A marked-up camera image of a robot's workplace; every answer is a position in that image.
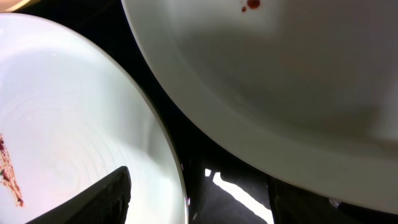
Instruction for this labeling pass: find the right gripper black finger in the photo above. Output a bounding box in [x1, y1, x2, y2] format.
[27, 166, 131, 224]

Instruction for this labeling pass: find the light blue plate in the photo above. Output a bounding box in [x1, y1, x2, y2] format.
[1, 13, 188, 223]

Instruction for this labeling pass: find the pale green plate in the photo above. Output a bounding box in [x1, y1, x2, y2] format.
[123, 0, 397, 213]

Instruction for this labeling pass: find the round black tray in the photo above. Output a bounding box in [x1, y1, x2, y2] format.
[21, 0, 397, 223]

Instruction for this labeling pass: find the yellow plate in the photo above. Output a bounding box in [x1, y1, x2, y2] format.
[0, 0, 40, 12]

